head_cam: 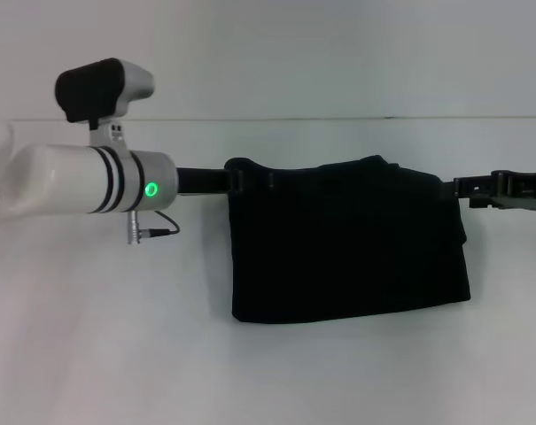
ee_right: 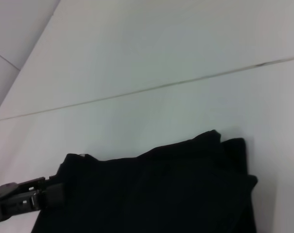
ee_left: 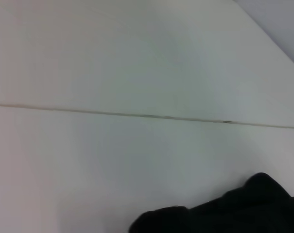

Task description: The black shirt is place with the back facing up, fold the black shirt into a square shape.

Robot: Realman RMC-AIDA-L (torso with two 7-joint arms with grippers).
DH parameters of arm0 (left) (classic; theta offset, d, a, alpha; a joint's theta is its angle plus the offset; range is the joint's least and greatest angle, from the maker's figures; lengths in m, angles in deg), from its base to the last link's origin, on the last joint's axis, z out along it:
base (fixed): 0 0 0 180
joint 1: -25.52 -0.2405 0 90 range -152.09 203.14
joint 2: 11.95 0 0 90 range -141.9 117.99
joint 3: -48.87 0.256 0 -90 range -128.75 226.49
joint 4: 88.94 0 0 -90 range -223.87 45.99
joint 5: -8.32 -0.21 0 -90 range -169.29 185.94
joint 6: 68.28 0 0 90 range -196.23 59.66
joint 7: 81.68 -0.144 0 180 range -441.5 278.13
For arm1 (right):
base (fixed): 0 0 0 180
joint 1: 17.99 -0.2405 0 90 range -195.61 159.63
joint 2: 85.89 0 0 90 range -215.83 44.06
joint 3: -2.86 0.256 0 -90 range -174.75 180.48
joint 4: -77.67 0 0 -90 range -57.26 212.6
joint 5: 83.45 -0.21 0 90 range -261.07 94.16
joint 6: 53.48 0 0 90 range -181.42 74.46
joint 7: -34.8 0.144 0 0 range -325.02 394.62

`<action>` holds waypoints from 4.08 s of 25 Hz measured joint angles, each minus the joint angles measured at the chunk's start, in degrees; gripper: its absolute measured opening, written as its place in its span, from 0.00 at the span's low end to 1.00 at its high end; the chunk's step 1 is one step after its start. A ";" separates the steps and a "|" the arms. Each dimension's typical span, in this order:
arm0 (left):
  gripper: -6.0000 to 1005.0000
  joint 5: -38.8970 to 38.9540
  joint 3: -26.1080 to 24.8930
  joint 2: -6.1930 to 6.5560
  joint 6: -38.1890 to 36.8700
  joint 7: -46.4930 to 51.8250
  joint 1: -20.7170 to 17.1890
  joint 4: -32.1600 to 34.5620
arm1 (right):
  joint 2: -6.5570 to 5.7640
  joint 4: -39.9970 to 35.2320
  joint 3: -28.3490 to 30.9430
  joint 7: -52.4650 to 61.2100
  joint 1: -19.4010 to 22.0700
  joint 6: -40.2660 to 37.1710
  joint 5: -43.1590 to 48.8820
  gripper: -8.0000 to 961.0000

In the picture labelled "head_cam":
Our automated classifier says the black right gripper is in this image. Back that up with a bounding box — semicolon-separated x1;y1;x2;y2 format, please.
452;168;536;213

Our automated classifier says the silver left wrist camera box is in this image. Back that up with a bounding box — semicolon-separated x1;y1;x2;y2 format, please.
54;57;157;150

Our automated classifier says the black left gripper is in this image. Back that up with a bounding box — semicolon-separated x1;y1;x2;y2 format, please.
174;166;245;197

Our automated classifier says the left gripper cable with plug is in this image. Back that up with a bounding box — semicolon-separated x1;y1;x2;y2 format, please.
125;209;182;246

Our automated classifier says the black shirt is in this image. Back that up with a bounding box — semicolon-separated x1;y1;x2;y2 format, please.
223;154;473;325

